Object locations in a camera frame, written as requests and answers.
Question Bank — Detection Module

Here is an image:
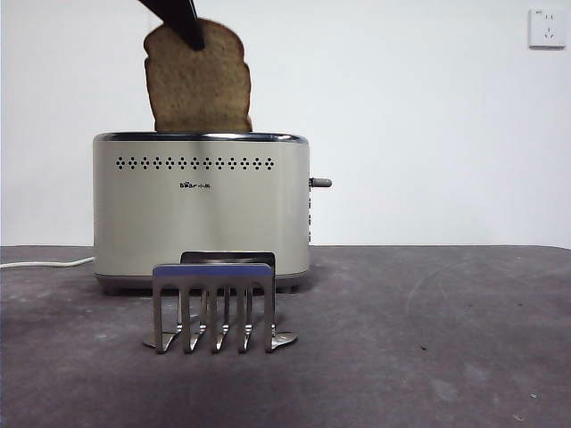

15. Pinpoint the brown bread slice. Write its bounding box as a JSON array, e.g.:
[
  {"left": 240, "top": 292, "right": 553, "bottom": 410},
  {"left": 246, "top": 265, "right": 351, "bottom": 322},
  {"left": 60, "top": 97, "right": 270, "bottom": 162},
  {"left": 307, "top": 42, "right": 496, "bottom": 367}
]
[{"left": 143, "top": 18, "right": 254, "bottom": 134}]

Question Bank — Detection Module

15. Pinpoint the cream white toaster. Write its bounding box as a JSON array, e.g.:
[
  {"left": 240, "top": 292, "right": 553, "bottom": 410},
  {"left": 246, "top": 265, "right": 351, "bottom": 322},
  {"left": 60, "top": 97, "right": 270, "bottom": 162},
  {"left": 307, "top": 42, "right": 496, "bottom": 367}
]
[{"left": 92, "top": 131, "right": 311, "bottom": 296}]

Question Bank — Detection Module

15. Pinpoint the steel toast rack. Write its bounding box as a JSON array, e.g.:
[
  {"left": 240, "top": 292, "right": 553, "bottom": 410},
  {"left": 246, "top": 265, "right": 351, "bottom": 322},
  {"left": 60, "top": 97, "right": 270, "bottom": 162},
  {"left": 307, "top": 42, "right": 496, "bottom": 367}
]
[{"left": 142, "top": 251, "right": 299, "bottom": 355}]

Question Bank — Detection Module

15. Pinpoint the white power cable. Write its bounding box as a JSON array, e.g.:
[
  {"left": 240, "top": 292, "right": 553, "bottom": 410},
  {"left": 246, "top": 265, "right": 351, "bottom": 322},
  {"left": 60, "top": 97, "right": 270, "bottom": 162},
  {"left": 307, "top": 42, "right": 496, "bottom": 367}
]
[{"left": 0, "top": 256, "right": 95, "bottom": 270}]

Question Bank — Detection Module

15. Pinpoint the white wall socket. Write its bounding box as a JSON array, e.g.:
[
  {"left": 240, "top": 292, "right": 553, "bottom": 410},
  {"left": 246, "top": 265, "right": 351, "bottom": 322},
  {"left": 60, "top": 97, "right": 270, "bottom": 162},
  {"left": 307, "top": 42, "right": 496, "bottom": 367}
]
[{"left": 528, "top": 7, "right": 567, "bottom": 50}]

